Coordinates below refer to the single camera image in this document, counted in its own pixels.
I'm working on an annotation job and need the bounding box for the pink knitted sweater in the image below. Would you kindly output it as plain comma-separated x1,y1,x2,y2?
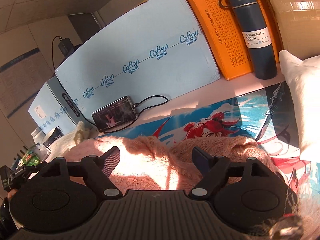
63,136,278,192

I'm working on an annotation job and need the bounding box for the person's left hand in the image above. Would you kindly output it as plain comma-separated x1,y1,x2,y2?
7,189,18,201

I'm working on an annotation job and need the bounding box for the green bottle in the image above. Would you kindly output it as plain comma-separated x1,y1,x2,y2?
18,150,40,167

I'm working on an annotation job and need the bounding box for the black and white mug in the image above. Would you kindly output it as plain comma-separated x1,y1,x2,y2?
42,127,64,148

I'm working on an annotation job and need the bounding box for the cream knitted sweater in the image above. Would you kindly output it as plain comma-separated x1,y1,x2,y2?
46,121,90,163

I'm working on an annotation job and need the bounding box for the anime printed desk mat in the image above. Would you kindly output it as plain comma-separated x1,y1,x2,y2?
97,81,320,196

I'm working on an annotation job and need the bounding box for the black smartphone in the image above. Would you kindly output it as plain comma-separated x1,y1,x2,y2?
92,96,138,132

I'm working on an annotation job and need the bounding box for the white folded cloth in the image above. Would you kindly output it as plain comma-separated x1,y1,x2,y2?
279,50,319,163

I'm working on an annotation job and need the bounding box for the dark blue vacuum bottle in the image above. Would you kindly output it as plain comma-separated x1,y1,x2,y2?
219,0,277,80

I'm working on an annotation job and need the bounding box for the black power adapter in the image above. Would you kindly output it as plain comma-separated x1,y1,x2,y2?
58,37,74,57

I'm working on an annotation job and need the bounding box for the large light blue carton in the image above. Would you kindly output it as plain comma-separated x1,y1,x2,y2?
56,0,220,119

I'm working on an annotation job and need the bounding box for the orange cardboard box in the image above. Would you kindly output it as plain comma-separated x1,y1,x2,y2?
188,0,282,80

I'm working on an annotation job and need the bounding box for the brown cardboard box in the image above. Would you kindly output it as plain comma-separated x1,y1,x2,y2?
269,0,319,60

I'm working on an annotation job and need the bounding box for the wall notice poster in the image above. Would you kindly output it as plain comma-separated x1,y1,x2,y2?
1,48,53,118

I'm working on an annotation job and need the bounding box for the black charging cable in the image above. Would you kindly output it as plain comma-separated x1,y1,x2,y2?
103,94,169,134

